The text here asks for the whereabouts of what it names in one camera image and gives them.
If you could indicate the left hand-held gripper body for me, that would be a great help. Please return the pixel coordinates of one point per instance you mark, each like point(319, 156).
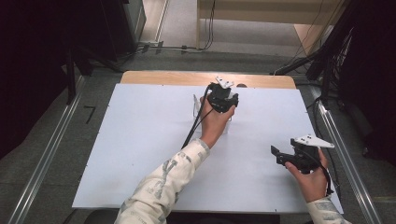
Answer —
point(221, 99)

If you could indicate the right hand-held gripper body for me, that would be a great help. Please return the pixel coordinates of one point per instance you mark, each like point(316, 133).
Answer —
point(306, 160)

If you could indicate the clear plastic organizer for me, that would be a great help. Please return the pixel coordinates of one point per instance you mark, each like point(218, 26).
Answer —
point(227, 129)

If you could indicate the person's right hand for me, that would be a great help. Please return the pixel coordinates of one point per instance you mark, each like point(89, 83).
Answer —
point(311, 185)

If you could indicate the person's left hand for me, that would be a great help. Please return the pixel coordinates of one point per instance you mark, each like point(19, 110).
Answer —
point(214, 127)

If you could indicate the wooden table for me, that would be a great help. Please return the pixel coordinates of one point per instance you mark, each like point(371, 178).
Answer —
point(162, 79)

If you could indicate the light wooden furniture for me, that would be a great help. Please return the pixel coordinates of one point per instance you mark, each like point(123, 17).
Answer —
point(264, 14)

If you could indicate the grey cabinet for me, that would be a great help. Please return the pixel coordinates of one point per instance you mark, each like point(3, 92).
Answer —
point(137, 15)

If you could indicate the black metal stand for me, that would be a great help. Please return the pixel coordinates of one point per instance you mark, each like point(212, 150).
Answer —
point(71, 77)

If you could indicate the metal floor rail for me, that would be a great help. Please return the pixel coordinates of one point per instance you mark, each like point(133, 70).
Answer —
point(46, 155)
point(348, 174)

